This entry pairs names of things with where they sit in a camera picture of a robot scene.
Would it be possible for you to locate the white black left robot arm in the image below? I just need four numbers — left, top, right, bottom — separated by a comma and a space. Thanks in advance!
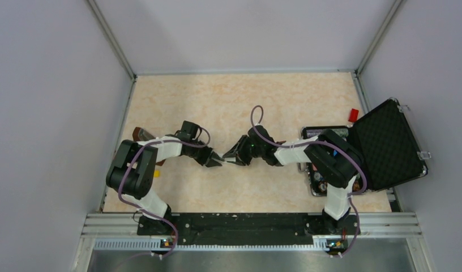
105, 121, 224, 235

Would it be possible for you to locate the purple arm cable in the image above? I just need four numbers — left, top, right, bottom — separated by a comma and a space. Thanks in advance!
250, 105, 368, 257
117, 126, 212, 260

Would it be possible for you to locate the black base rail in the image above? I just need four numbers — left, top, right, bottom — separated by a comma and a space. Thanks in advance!
137, 212, 361, 246

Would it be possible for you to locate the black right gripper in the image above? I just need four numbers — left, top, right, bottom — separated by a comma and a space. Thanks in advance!
224, 135, 265, 167

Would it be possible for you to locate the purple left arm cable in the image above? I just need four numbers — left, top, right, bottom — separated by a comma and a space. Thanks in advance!
117, 126, 212, 260

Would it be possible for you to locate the black poker chip case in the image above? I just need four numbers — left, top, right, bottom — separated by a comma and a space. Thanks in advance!
297, 97, 431, 197

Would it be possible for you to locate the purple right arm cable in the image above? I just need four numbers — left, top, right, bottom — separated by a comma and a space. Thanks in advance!
250, 105, 368, 257

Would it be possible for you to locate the brown round object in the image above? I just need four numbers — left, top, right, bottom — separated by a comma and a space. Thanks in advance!
132, 127, 158, 147

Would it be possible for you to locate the red toy brick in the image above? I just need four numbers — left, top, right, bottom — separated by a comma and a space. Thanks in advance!
348, 108, 360, 123

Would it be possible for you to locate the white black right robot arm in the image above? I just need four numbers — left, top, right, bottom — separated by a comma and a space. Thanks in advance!
223, 125, 364, 233

